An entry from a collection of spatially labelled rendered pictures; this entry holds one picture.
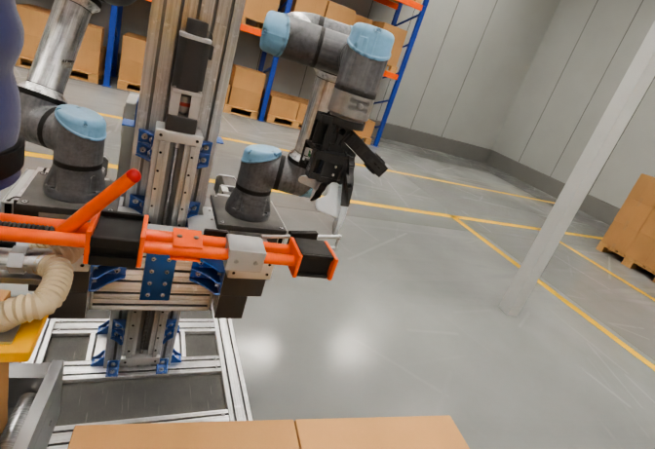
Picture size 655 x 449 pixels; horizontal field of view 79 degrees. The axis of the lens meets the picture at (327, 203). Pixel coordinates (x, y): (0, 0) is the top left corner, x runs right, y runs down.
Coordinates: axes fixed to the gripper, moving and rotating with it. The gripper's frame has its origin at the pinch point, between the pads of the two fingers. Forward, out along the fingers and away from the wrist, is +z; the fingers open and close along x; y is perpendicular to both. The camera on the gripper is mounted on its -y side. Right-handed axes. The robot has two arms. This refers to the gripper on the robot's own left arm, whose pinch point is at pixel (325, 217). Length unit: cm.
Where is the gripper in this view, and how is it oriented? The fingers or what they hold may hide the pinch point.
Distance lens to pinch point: 78.5
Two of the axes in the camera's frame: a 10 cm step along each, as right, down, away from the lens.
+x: 3.1, 4.2, -8.5
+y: -9.0, -1.4, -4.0
